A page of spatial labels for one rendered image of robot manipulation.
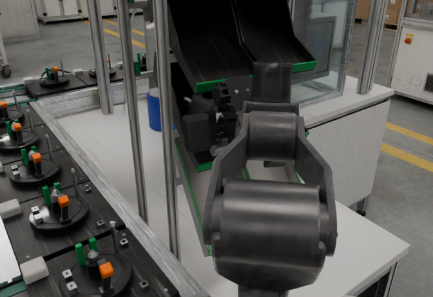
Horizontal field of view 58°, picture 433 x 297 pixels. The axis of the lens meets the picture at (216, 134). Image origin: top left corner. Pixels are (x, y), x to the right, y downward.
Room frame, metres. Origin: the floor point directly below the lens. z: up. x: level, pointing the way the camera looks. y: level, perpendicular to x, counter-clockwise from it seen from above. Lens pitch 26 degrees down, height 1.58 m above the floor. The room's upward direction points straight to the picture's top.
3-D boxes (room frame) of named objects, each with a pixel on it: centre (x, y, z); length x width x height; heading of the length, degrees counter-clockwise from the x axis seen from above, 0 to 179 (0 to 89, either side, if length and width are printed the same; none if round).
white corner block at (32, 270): (0.59, 0.38, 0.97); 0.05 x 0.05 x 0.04; 36
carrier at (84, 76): (1.96, 0.60, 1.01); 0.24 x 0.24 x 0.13; 36
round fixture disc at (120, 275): (0.57, 0.24, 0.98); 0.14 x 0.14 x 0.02
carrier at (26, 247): (0.78, 0.39, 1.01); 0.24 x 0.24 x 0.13; 36
